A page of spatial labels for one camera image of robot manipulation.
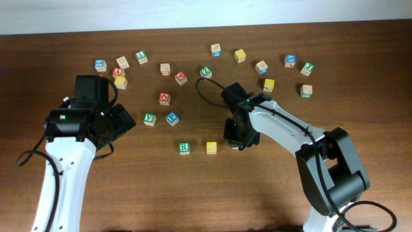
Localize green R letter block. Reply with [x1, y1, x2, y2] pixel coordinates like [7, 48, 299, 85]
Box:
[178, 142, 190, 155]

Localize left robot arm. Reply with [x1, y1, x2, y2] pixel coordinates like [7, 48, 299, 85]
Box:
[32, 75, 136, 231]

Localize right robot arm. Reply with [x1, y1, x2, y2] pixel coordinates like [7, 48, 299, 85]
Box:
[221, 82, 370, 231]

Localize green V letter block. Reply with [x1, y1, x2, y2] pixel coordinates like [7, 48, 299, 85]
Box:
[144, 113, 156, 126]

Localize yellow block under A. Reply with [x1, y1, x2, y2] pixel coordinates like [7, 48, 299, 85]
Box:
[114, 76, 127, 90]

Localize red A block left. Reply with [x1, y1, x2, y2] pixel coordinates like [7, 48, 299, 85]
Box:
[112, 67, 126, 78]

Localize red a block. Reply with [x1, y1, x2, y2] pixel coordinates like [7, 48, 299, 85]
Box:
[175, 71, 187, 86]
[112, 67, 126, 78]

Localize yellow block right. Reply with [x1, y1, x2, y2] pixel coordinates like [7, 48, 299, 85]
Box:
[263, 79, 275, 92]

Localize red Q letter block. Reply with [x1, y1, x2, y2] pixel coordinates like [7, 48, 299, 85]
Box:
[159, 93, 171, 106]

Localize blue S block top left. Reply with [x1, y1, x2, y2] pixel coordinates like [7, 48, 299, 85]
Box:
[94, 59, 107, 72]

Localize blue P letter block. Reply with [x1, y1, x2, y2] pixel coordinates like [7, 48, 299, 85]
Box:
[165, 111, 179, 126]

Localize plain wooden block top left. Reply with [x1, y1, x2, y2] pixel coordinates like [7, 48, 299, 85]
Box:
[116, 56, 129, 69]

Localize green Z letter block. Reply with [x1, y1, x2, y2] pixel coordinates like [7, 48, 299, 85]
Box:
[200, 67, 212, 79]

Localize wooden block right of top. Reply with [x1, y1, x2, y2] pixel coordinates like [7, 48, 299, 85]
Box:
[255, 61, 268, 75]

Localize green L letter block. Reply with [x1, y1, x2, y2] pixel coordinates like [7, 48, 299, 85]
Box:
[135, 50, 148, 64]

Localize red A block centre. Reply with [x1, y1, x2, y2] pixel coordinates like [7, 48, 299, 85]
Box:
[175, 71, 187, 86]

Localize yellow block top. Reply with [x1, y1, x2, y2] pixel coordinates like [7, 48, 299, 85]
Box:
[234, 49, 246, 63]

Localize wooden block red side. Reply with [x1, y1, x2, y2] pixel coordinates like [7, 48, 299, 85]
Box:
[160, 63, 171, 76]

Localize wooden block blue side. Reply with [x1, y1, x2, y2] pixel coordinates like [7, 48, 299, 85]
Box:
[211, 44, 221, 57]

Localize wooden block green side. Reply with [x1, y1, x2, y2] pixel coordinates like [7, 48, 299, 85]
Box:
[300, 84, 313, 98]

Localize blue X letter block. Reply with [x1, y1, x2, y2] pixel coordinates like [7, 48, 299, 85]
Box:
[284, 54, 297, 68]

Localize green J letter block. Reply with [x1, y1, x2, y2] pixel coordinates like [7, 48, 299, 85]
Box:
[301, 62, 315, 76]

